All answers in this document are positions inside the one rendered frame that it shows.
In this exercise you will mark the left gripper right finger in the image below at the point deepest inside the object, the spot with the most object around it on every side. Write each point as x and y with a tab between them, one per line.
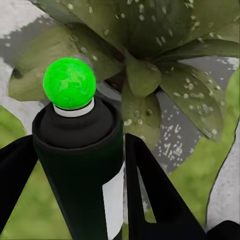
174	219

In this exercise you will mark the insectifuge atomizer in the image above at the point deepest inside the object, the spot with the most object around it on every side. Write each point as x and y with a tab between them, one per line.
79	140

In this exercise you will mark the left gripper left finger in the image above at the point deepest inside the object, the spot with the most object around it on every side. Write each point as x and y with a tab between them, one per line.
17	160

